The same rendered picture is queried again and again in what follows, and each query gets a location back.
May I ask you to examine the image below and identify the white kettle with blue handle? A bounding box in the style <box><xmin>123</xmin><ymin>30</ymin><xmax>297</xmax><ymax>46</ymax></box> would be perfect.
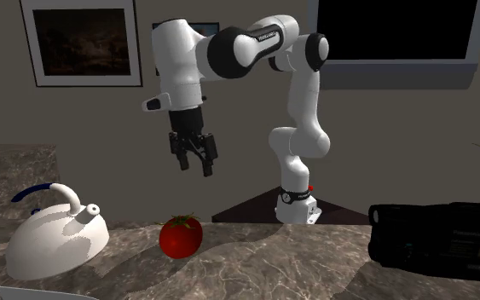
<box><xmin>5</xmin><ymin>182</ymin><xmax>111</xmax><ymax>281</ymax></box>

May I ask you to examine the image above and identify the dark robot stand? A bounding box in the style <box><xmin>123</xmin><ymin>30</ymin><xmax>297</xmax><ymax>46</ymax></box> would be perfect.
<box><xmin>211</xmin><ymin>186</ymin><xmax>371</xmax><ymax>226</ymax></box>

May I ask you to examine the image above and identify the red tomato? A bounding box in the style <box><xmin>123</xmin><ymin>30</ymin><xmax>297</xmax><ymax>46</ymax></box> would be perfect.
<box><xmin>158</xmin><ymin>213</ymin><xmax>204</xmax><ymax>260</ymax></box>

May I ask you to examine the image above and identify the knife with yellow handle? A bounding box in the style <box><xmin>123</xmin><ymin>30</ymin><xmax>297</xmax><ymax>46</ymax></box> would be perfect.
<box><xmin>0</xmin><ymin>283</ymin><xmax>99</xmax><ymax>300</ymax></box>

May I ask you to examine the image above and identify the black camcorder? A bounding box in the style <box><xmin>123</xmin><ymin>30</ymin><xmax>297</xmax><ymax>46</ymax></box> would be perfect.
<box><xmin>367</xmin><ymin>201</ymin><xmax>480</xmax><ymax>284</ymax></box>

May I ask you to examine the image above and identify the framed dark wall picture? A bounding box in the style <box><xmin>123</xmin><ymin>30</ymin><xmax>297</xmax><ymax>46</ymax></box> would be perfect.
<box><xmin>19</xmin><ymin>0</ymin><xmax>144</xmax><ymax>89</ymax></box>

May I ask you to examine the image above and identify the window with grey frame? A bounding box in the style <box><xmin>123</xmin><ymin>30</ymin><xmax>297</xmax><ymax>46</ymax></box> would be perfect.
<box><xmin>307</xmin><ymin>0</ymin><xmax>480</xmax><ymax>90</ymax></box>

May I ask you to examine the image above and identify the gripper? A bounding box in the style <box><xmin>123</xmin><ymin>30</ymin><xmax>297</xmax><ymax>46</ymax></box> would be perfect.
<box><xmin>167</xmin><ymin>106</ymin><xmax>219</xmax><ymax>178</ymax></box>

